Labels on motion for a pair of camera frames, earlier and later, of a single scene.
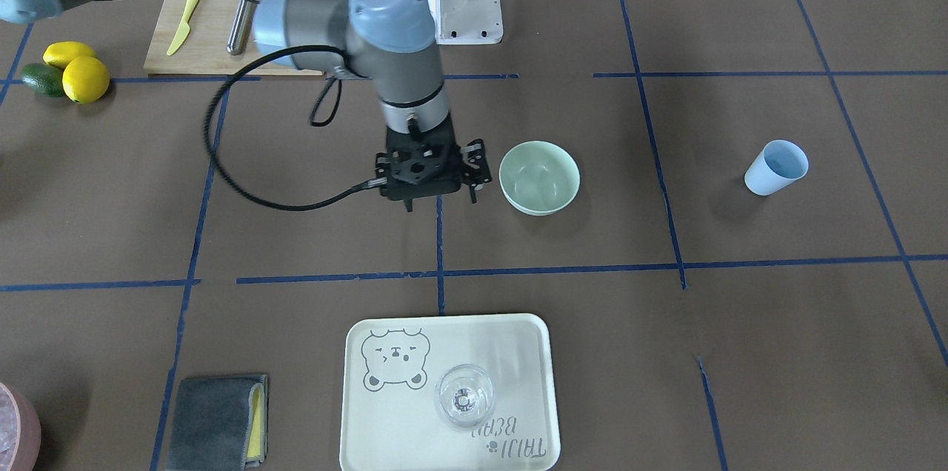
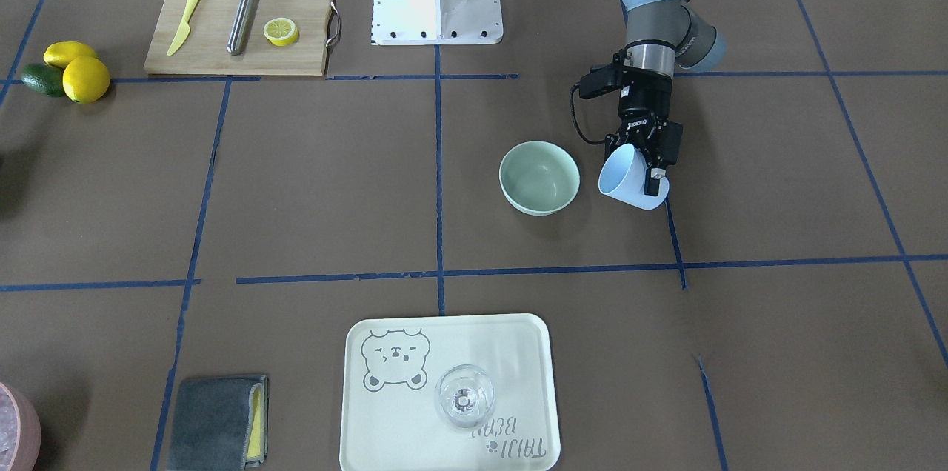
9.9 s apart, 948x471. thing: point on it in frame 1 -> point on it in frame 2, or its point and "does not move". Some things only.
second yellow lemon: (58, 54) does not move
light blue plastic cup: (780, 164) -> (622, 178)
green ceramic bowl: (538, 178) does not move
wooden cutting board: (204, 49) does not move
